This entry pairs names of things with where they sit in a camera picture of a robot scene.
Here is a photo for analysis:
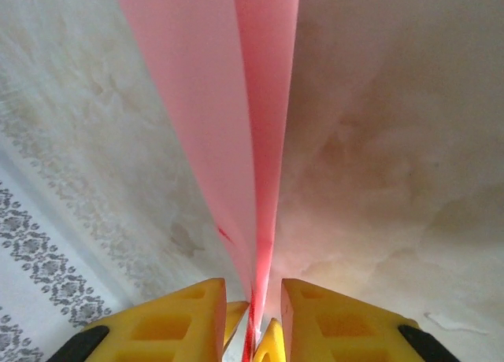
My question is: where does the red square cloth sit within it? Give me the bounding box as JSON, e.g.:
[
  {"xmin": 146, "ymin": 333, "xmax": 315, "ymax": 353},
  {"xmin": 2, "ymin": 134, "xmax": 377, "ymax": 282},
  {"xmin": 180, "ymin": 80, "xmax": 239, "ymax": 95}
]
[{"xmin": 117, "ymin": 0, "xmax": 302, "ymax": 362}]

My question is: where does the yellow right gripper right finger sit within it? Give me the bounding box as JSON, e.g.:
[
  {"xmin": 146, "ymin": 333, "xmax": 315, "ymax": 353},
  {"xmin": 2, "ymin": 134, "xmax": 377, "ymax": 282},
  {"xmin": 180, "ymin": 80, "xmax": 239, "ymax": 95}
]
[{"xmin": 279, "ymin": 277, "xmax": 462, "ymax": 362}]

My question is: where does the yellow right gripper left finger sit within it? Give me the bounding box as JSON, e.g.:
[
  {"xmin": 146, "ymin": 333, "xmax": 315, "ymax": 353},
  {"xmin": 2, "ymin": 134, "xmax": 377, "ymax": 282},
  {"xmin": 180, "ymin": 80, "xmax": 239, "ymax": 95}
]
[{"xmin": 46, "ymin": 277, "xmax": 229, "ymax": 362}]

